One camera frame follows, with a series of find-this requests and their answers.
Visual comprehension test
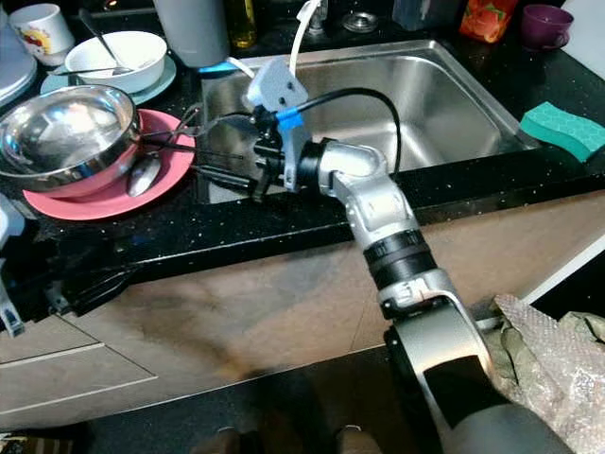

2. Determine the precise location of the white plate stack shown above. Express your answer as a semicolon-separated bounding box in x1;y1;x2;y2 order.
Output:
0;26;40;107

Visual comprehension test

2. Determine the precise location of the purple cup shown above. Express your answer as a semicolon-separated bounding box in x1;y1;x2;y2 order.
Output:
519;4;576;51

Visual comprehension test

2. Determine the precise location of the white cable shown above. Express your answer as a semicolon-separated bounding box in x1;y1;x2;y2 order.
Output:
226;56;258;80

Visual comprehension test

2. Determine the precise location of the white ceramic bowl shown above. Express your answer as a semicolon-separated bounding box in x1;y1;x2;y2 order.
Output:
63;31;169;94

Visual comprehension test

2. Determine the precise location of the beige cabinet front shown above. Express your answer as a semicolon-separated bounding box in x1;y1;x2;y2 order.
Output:
0;194;605;432

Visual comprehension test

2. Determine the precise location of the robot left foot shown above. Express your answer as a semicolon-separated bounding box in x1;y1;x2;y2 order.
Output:
206;427;250;454

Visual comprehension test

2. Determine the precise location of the orange printed carton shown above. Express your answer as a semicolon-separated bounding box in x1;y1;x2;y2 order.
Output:
459;0;521;44

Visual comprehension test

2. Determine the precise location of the teal plate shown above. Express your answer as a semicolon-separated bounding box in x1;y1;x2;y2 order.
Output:
41;52;179;104

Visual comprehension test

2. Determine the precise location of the yellow oil bottle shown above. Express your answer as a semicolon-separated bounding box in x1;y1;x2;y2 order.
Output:
225;0;258;50

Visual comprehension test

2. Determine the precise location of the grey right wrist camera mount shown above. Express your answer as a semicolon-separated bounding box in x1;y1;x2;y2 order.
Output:
245;57;309;135

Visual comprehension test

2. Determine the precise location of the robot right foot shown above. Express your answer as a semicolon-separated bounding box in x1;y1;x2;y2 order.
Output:
324;426;376;454

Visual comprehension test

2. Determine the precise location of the stainless steel sink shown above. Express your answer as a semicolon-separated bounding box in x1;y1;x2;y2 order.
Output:
199;38;545;205

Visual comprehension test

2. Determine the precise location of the shiny steel bowl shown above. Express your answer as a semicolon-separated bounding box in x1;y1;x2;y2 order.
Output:
1;85;146;195

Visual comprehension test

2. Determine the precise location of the pink round plate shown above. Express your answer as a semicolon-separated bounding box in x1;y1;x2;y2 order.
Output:
23;109;199;221

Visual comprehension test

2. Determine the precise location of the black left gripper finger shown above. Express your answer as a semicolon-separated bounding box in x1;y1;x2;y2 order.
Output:
72;264;144;292
68;283;133;316

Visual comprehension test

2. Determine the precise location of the white mug with print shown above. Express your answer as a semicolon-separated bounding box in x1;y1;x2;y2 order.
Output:
8;3;76;67

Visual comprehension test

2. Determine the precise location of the grey tall tumbler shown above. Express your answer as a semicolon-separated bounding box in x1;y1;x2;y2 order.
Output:
151;0;231;69

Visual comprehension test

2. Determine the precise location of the green sponge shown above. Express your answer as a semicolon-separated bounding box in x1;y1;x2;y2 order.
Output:
518;101;605;164

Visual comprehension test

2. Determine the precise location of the clear bubble wrap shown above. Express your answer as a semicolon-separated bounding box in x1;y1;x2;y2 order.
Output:
490;293;605;454

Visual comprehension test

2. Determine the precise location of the long-handled steel spoon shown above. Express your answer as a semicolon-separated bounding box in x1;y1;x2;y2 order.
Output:
54;9;135;79

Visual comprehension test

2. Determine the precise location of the round metal sink fitting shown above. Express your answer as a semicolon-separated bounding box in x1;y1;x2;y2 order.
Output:
342;10;379;34

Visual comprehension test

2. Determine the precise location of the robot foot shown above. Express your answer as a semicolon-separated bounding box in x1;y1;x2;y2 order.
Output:
324;426;376;454
206;427;250;454

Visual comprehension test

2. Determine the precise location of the white object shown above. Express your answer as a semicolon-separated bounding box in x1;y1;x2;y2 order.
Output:
562;0;605;50

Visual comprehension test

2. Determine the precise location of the dark container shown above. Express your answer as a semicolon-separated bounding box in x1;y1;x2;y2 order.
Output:
391;0;464;32

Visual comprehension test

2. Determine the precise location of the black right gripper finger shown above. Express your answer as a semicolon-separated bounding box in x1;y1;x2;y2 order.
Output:
194;165;257;197
201;110;260;136

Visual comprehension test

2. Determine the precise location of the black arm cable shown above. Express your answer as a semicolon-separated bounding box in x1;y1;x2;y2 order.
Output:
282;86;404;177

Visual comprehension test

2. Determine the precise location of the white flexible faucet hose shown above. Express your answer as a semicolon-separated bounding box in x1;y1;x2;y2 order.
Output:
288;0;328;77

